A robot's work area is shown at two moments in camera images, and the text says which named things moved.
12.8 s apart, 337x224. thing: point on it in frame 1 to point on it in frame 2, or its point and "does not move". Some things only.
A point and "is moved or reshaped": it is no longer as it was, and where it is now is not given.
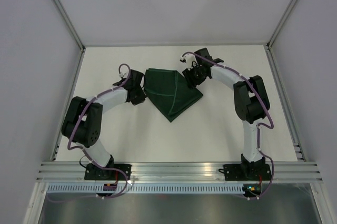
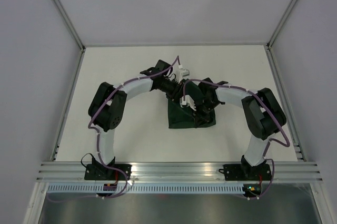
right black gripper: x=191 y=81 to x=206 y=117
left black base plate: x=92 y=172 does not move
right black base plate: x=246 y=172 does not move
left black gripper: x=141 y=99 to x=177 y=91
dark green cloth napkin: x=168 y=92 is moved or reshaped
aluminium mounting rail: x=179 y=171 does not move
